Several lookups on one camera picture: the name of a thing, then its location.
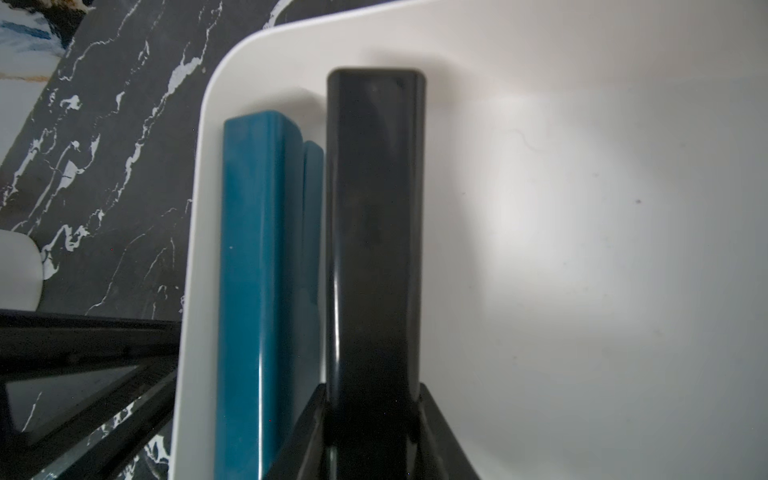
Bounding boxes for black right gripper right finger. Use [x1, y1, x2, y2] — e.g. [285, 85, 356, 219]
[415, 383, 480, 480]

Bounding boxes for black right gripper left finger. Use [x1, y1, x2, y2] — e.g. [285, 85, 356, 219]
[264, 383, 327, 480]

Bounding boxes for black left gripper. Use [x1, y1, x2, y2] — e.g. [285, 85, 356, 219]
[0, 230, 181, 479]

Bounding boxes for white plastic storage box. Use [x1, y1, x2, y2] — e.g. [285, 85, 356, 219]
[170, 1, 767, 479]

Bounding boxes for black pruning pliers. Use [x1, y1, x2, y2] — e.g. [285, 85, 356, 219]
[326, 68, 426, 479]

